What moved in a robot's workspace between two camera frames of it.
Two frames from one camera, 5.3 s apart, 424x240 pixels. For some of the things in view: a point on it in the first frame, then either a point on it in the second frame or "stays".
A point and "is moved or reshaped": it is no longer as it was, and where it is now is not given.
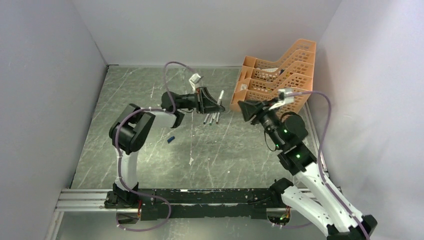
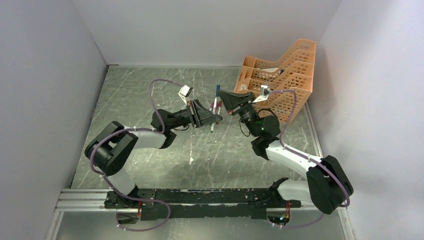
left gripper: x=207 y=104 → x=201 y=116
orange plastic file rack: x=289 y=78 stays
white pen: x=219 y=101 is moved or reshaped
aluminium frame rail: x=91 y=200 stays
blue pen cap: x=170 y=139 is moved or reshaped
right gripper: x=249 y=109 → x=233 y=101
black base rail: x=163 y=203 stays
